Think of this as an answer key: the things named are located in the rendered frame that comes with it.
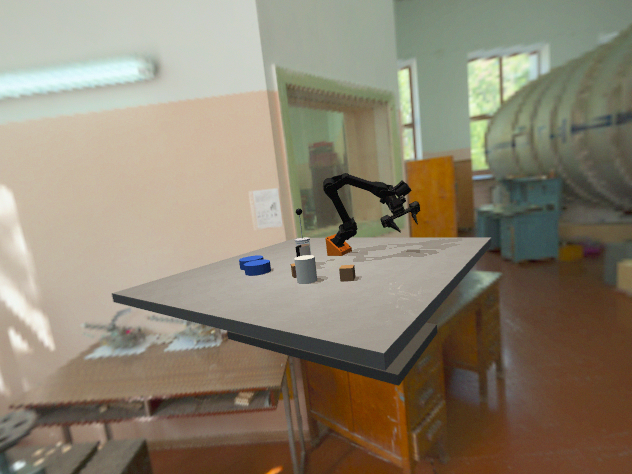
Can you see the blue short cylinder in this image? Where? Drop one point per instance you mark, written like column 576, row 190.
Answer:
column 257, row 267
column 244, row 260

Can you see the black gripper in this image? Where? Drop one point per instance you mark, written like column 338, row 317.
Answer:
column 387, row 221

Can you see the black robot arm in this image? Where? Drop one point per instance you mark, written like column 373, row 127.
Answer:
column 349, row 227

